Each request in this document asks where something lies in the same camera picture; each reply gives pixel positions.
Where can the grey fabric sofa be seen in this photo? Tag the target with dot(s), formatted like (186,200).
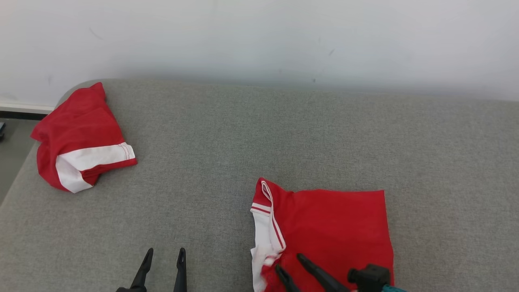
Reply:
(202,162)

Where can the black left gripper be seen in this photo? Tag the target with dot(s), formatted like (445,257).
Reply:
(129,289)

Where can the teal right camera plug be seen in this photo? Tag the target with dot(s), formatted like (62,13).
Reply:
(393,288)

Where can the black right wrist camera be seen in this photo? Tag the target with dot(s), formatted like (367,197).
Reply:
(371,278)

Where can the white wall baseboard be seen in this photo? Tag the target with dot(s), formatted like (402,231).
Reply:
(24,107)

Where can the red number 23 jersey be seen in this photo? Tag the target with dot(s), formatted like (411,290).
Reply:
(336,227)

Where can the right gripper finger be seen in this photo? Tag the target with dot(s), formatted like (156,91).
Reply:
(287,282)
(322,278)

